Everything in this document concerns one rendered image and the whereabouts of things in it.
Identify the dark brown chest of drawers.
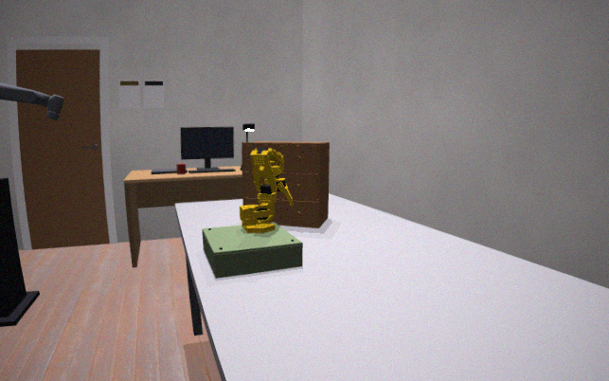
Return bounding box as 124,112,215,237
242,142,330,228

